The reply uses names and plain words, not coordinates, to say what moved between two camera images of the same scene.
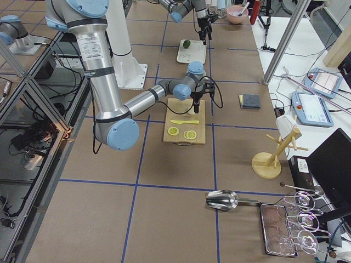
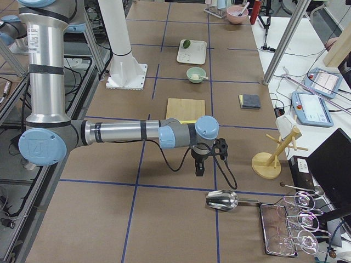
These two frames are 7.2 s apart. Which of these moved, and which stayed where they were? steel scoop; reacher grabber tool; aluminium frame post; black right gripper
Moved: black right gripper
Stayed: aluminium frame post; steel scoop; reacher grabber tool
